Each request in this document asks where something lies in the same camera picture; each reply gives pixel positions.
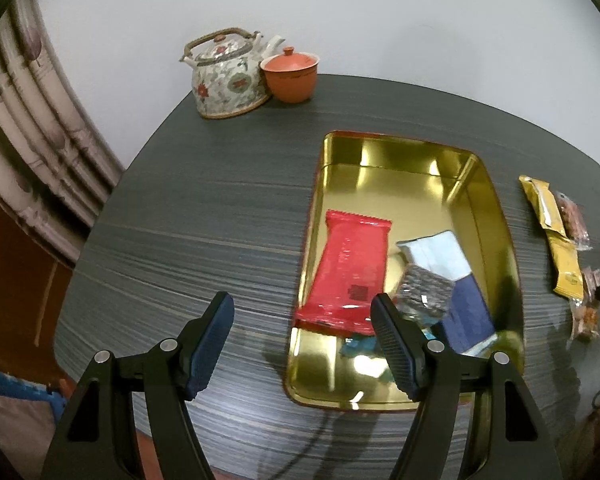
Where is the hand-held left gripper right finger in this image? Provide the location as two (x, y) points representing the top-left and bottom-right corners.
(370, 292), (563, 480)

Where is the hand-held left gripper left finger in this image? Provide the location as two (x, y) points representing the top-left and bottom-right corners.
(40, 291), (236, 480)

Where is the clear peanut packet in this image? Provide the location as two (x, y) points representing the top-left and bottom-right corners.
(570, 266), (600, 342)
(552, 190), (593, 252)

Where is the small blue candy packet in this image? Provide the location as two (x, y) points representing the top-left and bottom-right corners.
(341, 335), (388, 358)

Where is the yellow gold-printed packet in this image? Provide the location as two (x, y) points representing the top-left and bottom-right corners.
(547, 232), (586, 301)

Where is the clear packet with red label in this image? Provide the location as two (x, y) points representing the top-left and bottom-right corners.
(395, 262), (456, 323)

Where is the navy and pale blue packet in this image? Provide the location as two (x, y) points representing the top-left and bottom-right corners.
(396, 230), (498, 353)

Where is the red snack packet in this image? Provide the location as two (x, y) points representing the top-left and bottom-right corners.
(293, 209), (393, 338)

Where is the red tin box gold inside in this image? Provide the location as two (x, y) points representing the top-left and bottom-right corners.
(282, 130), (526, 413)

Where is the yellow packet with silver stripe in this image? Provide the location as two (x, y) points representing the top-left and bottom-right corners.
(518, 175), (568, 238)

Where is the blue jagged plastic object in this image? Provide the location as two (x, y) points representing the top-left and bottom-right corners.
(0, 364), (66, 411)

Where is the floral ceramic teapot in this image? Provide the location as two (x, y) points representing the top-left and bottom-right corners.
(180, 27), (287, 120)

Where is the patterned beige curtain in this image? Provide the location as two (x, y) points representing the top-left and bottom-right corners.
(0, 0), (123, 268)

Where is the orange lidded clay cup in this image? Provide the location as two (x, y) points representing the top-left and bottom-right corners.
(259, 46), (321, 104)

